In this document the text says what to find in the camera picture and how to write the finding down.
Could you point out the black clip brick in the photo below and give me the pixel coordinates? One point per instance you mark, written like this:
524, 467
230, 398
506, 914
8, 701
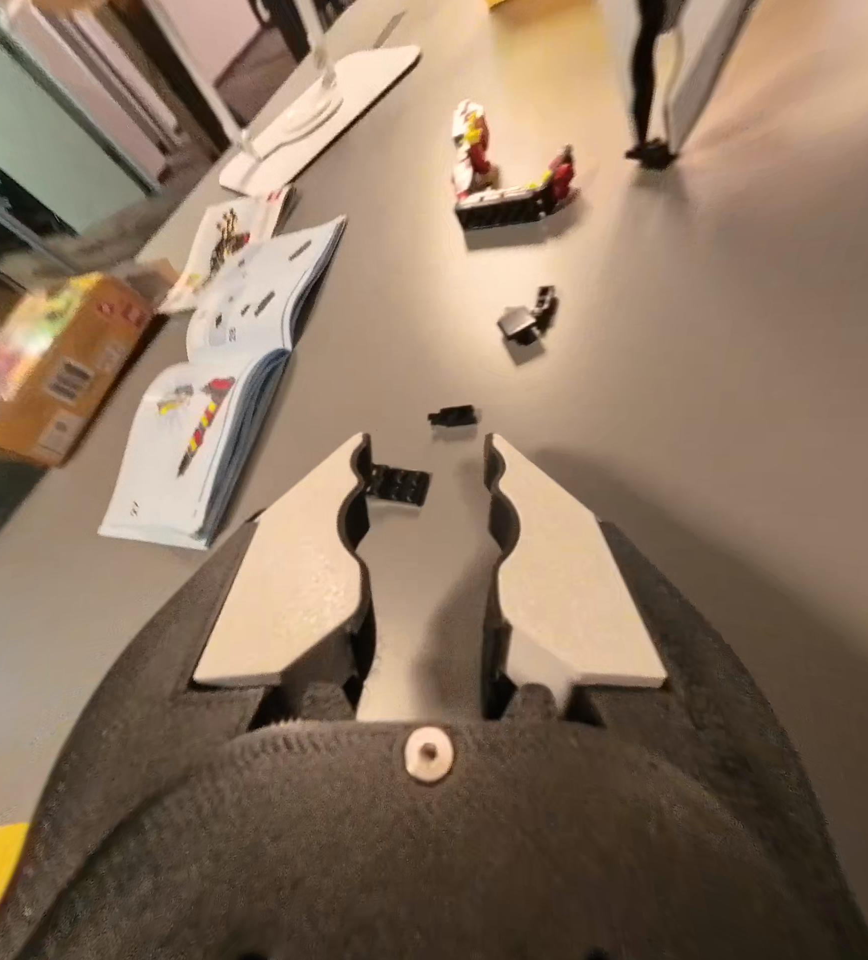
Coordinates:
455, 415

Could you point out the small dark clip brick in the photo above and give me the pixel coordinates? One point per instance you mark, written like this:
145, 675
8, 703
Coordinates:
546, 300

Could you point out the closed instruction booklet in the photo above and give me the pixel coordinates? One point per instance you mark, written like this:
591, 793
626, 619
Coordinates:
224, 232

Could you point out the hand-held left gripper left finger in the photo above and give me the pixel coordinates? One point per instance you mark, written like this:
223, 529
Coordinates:
291, 592

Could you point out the orange cardboard toy box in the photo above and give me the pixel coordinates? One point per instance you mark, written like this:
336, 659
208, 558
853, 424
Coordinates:
51, 375

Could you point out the wooden book stand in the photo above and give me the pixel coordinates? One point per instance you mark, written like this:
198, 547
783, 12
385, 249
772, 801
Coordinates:
344, 97

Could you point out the red yellow black brick model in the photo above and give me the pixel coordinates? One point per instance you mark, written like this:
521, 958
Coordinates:
501, 210

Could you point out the black upright stand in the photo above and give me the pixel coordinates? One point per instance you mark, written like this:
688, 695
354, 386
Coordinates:
645, 75

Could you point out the glass door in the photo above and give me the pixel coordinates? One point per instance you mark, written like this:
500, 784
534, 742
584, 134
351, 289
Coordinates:
44, 112

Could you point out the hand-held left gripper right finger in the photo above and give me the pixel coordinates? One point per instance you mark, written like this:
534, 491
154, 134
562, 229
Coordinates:
576, 600

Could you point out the black studded brick plate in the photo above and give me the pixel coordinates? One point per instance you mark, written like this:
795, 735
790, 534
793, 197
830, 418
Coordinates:
400, 484

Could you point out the yellow plastic bin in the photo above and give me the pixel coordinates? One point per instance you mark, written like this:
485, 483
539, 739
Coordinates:
505, 3

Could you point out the open instruction booklet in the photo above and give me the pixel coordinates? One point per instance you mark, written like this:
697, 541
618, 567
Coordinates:
179, 465

